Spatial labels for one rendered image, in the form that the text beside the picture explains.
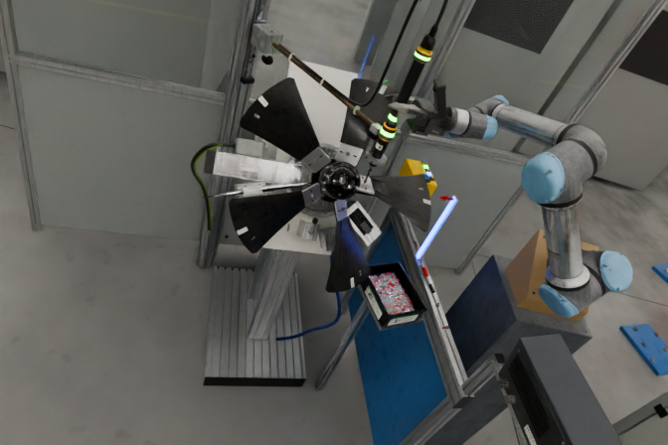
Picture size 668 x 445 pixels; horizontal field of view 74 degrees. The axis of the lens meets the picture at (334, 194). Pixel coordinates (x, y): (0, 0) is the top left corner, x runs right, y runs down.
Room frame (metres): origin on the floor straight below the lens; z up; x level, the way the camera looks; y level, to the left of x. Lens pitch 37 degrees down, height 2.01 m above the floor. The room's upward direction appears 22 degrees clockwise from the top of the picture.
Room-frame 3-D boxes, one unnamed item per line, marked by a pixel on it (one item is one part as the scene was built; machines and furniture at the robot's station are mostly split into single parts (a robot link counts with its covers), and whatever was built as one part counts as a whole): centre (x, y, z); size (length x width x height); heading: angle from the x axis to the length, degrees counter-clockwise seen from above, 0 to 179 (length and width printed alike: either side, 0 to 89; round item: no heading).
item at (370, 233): (1.24, -0.11, 0.98); 0.20 x 0.16 x 0.20; 22
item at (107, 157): (1.87, 0.19, 0.50); 2.59 x 0.03 x 0.91; 112
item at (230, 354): (1.33, 0.12, 0.04); 0.62 x 0.46 x 0.08; 22
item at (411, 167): (1.61, -0.30, 1.02); 0.16 x 0.10 x 0.11; 22
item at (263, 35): (1.54, 0.45, 1.38); 0.10 x 0.07 x 0.08; 57
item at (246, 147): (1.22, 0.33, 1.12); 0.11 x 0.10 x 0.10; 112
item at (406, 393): (1.24, -0.45, 0.45); 0.82 x 0.01 x 0.66; 22
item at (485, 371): (0.84, -0.61, 0.96); 0.03 x 0.03 x 0.20; 22
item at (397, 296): (1.11, -0.33, 0.84); 0.19 x 0.14 x 0.04; 36
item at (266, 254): (1.46, 0.17, 0.57); 0.09 x 0.04 x 1.15; 112
